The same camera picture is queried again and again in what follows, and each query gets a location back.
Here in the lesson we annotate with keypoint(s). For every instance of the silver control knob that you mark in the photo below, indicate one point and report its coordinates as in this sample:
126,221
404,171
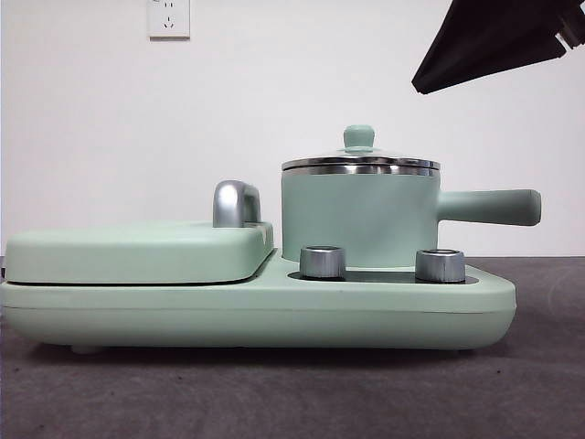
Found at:
439,265
322,263

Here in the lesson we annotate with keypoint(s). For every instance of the black control panel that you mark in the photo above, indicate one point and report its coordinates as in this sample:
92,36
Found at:
381,275

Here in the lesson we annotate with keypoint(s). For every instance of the glass pot lid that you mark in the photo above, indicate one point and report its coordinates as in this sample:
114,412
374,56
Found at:
358,137

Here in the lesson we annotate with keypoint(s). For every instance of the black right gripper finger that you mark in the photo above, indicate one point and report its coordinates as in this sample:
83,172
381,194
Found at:
489,41

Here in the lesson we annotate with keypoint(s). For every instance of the mint green grill cover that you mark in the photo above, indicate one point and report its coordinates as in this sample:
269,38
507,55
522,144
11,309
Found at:
137,251

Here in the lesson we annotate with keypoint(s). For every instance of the white wall socket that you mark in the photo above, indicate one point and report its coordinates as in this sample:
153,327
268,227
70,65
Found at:
169,20

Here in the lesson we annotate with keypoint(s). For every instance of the mint green breakfast machine base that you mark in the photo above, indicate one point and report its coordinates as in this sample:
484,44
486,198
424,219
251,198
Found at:
320,315

